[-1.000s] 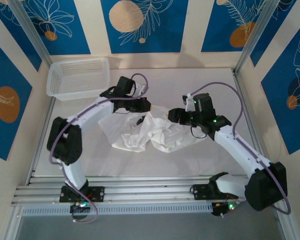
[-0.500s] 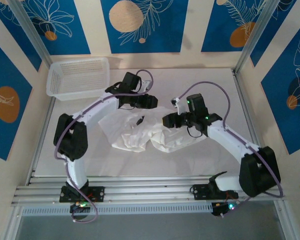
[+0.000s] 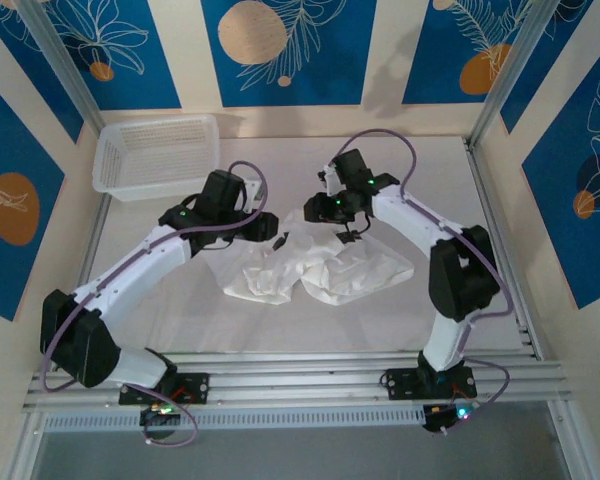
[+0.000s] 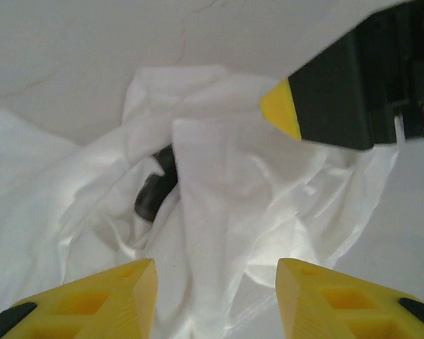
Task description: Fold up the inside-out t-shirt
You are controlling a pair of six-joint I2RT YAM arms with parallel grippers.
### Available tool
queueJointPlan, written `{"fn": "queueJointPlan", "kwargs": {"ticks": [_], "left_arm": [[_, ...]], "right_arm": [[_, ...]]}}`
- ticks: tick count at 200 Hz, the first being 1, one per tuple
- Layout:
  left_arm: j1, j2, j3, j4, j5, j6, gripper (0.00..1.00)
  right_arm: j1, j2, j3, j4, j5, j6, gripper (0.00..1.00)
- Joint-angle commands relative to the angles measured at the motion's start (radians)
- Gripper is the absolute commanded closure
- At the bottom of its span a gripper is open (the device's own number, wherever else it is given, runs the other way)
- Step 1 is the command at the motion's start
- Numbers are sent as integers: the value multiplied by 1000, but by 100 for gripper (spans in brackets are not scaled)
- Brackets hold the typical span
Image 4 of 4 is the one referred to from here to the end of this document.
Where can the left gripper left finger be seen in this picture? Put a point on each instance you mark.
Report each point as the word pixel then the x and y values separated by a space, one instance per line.
pixel 92 310

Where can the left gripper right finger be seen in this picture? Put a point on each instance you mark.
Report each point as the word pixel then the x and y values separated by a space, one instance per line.
pixel 339 310

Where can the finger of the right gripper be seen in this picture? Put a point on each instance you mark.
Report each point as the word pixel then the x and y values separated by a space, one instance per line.
pixel 328 102

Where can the white t-shirt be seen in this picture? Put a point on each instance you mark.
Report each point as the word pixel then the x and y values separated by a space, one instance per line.
pixel 215 169

